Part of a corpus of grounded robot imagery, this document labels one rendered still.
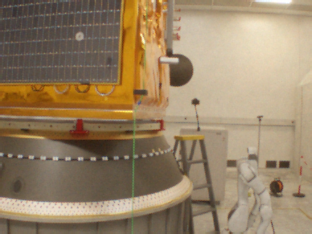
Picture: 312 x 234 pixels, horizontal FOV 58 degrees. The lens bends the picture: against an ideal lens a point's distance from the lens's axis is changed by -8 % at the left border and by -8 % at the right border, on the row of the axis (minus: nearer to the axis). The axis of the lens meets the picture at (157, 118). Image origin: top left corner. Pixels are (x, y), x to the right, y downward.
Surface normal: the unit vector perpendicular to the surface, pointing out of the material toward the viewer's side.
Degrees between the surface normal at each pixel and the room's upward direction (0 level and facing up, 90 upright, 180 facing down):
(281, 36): 90
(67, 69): 90
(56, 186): 62
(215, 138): 90
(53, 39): 90
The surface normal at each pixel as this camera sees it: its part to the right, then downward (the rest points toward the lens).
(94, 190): 0.38, -0.44
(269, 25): -0.11, 0.02
